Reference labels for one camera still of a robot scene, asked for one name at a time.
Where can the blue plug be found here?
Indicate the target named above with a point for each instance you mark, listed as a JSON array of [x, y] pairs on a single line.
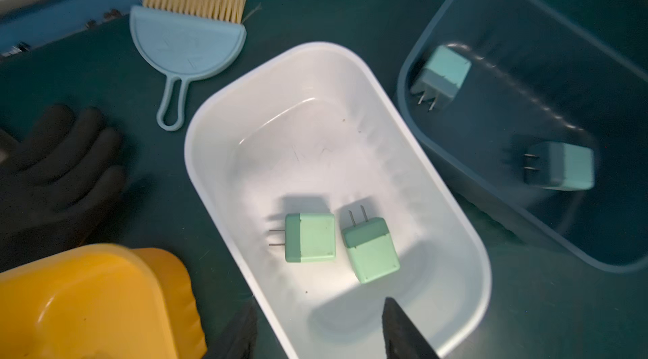
[[441, 78], [559, 166]]

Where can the black rubber glove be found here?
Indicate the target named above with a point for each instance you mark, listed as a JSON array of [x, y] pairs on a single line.
[[58, 184]]

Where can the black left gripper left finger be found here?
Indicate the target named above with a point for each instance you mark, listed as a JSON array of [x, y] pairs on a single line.
[[239, 338]]

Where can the white storage box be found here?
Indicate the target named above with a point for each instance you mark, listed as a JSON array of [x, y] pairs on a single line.
[[313, 131]]

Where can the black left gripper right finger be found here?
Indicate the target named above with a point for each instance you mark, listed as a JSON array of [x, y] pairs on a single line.
[[402, 339]]

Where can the transparent blue storage box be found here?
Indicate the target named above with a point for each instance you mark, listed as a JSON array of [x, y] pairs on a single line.
[[535, 77]]

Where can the green plug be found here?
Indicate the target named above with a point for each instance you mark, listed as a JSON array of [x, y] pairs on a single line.
[[309, 238], [370, 247]]

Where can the yellow storage box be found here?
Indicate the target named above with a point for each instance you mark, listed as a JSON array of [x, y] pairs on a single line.
[[101, 301]]

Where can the light blue dustpan brush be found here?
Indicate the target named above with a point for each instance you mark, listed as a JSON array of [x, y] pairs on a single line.
[[186, 41]]

